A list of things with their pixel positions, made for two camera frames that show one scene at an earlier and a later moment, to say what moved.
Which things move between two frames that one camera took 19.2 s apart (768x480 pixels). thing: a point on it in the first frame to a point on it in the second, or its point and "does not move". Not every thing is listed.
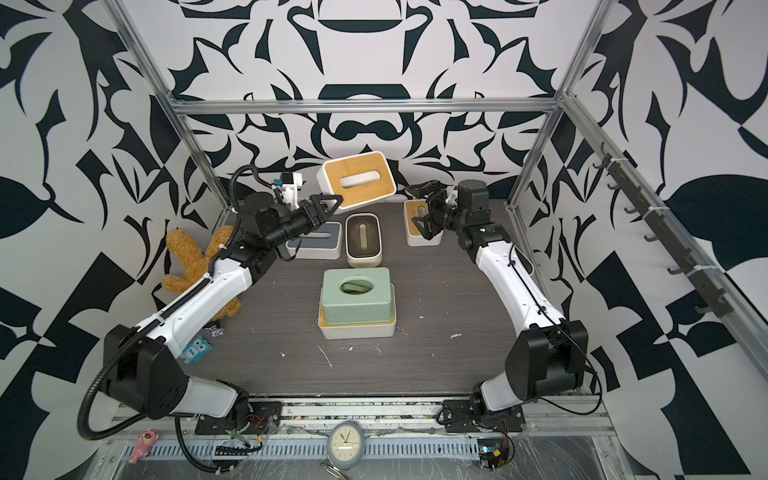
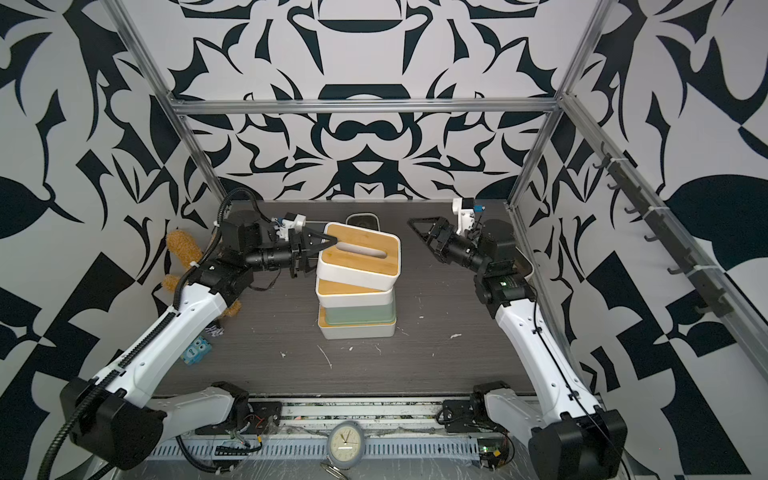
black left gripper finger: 317,206 to 313,241
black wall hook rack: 709,294 does not move
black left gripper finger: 319,219 to 295,267
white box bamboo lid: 357,178 to 336,294
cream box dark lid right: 526,263 does not move
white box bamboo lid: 418,208 to 361,257
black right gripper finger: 425,188 to 426,227
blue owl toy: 196,350 does not move
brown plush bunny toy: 197,265 does not move
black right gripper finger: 424,225 to 436,247
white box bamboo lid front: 356,331 does not move
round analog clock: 345,444 does not move
